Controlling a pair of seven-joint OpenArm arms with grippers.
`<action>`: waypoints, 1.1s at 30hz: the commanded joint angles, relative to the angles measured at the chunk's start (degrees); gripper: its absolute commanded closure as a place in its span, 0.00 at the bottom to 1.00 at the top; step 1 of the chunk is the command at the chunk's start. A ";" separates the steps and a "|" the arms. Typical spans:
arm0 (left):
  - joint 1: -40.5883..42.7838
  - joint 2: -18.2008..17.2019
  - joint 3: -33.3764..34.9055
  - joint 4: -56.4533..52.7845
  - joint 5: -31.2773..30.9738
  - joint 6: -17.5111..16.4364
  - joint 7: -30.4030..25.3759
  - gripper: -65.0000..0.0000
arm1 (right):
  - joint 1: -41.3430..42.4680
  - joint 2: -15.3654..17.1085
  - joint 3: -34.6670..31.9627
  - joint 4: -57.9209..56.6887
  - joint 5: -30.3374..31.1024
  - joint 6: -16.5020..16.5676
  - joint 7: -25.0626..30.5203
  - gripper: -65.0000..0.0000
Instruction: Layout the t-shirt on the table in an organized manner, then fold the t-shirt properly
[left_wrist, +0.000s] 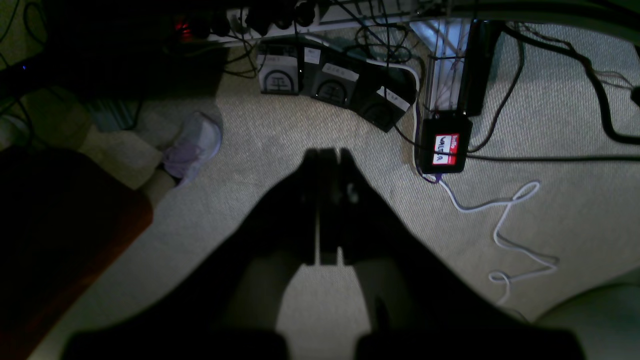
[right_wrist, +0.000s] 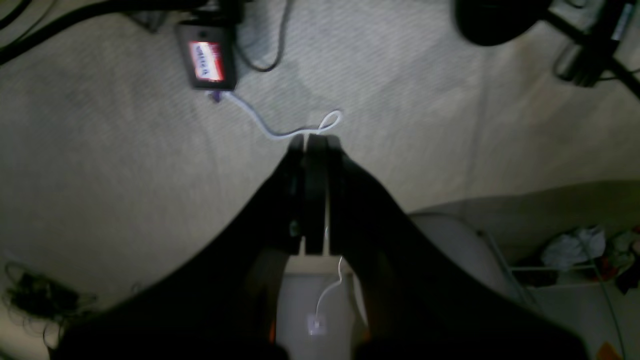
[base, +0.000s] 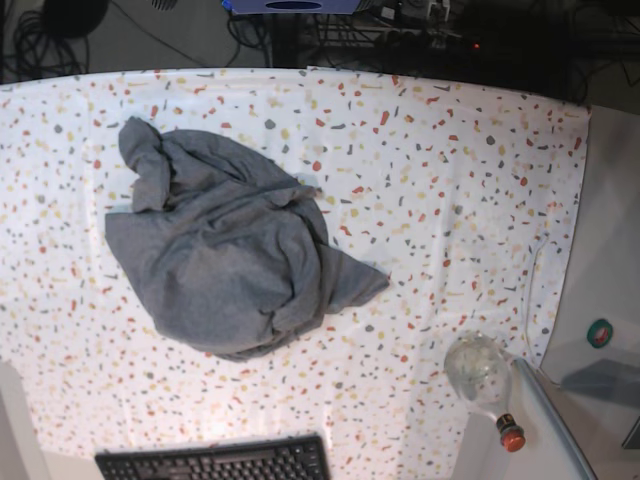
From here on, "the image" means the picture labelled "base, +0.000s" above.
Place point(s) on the grey t-shirt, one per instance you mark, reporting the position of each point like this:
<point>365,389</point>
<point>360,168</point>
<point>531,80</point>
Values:
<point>227,252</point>

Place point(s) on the terrazzo patterned tablecloth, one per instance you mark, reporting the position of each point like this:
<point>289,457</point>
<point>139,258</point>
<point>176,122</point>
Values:
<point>466,196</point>

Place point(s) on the clear bottle with orange cap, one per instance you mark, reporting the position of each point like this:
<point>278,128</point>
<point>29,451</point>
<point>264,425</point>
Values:
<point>479,371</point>

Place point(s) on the black keyboard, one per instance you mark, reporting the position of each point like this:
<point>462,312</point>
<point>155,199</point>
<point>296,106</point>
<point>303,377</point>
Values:
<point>294,458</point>

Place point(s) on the black power strip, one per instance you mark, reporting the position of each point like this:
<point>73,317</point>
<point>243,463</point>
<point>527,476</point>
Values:
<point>438,40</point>

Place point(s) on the green tape roll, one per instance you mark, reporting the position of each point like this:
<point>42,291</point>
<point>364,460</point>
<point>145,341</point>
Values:
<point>600,333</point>

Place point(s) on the grey metal bar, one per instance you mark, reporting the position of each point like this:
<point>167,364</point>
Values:
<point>550,453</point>

